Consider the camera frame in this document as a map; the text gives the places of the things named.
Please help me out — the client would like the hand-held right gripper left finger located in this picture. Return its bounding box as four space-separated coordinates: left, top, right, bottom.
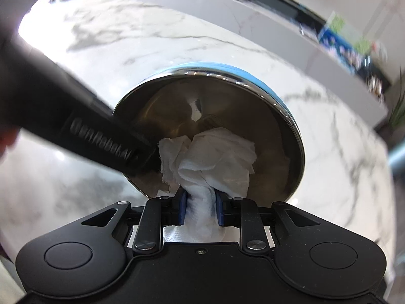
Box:
80 186 188 254

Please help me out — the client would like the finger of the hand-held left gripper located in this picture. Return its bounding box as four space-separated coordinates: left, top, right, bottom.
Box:
129 132 160 178

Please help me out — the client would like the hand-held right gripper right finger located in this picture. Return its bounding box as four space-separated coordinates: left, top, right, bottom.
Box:
216 189 318 254

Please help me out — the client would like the white paper towel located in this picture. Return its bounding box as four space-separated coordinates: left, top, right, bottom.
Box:
157 127 257 244

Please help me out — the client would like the blue steel bowl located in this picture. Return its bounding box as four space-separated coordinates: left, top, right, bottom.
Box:
112 61 306 203

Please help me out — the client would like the white marble tv console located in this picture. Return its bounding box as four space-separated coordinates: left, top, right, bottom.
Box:
158 0 390 111

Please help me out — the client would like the tall-leaf potted plant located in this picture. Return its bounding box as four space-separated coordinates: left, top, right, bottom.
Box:
388 79 405 129

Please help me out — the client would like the water lily painting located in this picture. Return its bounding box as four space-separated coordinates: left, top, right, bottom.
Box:
318 11 372 70

